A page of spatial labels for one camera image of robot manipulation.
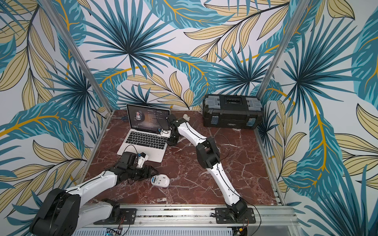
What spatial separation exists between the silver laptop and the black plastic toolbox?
297mm

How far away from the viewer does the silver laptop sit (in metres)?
0.96

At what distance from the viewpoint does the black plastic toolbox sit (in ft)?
3.27
